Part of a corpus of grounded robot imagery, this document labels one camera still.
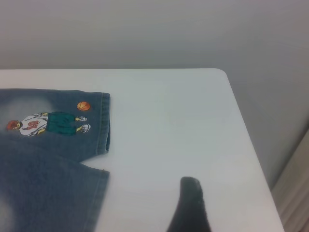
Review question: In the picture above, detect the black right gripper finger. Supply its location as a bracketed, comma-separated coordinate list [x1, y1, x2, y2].
[166, 176, 211, 232]

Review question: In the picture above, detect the blue denim jeans basketball print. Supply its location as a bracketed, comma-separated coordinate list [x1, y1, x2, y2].
[0, 88, 112, 232]

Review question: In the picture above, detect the white moulded door frame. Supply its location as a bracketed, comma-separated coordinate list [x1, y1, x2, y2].
[271, 135, 309, 232]

